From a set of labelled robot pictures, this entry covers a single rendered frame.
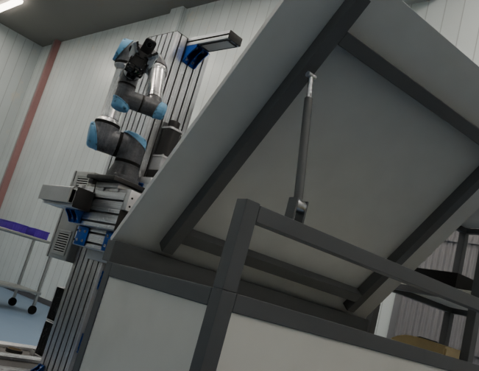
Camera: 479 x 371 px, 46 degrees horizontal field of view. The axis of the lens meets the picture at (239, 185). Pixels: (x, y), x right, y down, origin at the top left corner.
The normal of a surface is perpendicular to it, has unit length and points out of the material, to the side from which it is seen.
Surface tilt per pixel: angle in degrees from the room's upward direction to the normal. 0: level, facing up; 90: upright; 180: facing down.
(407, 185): 130
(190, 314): 90
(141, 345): 90
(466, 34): 90
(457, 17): 90
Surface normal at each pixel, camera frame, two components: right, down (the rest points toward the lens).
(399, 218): 0.29, 0.60
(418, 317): -0.65, -0.33
